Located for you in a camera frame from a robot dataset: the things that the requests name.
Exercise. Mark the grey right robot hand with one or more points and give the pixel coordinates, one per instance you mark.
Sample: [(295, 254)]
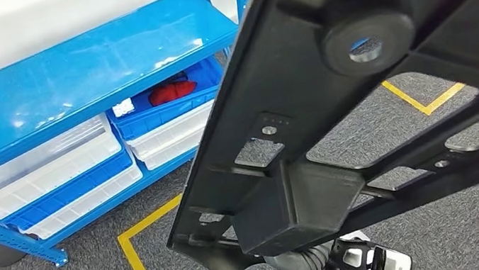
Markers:
[(287, 266)]

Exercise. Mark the black plastic frame part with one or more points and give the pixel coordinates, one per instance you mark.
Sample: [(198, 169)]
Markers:
[(302, 48)]

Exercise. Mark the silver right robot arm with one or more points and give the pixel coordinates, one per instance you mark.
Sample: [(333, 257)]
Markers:
[(320, 259)]

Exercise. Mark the small white part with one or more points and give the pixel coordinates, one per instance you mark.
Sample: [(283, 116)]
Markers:
[(123, 107)]

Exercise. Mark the blue metal shelf rack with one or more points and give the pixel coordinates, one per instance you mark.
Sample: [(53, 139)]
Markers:
[(70, 83)]

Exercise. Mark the blue plastic crate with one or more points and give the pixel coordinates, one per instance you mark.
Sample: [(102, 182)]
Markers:
[(161, 117), (72, 192)]

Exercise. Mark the red cloth item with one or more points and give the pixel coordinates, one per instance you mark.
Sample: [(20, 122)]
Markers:
[(171, 93)]

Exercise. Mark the white car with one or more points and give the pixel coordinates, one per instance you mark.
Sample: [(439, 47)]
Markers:
[(14, 25)]

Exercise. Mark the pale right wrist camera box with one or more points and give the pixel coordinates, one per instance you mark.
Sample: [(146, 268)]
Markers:
[(395, 269)]

